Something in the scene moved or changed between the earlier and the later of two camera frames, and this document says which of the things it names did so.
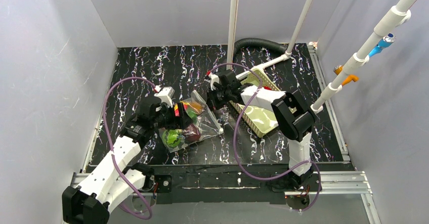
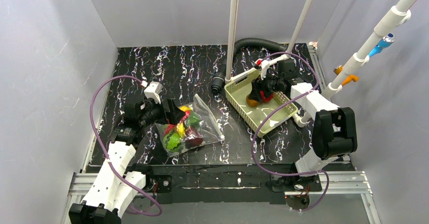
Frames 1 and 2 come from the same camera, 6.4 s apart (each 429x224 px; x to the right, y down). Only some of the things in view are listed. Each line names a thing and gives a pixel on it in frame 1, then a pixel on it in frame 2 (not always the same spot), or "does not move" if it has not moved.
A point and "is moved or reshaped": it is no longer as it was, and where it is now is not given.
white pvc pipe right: (395, 15) does not move
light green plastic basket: (260, 120) does not move
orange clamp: (350, 78) does not move
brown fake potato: (198, 107) is moved or reshaped
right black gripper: (214, 93) to (264, 85)
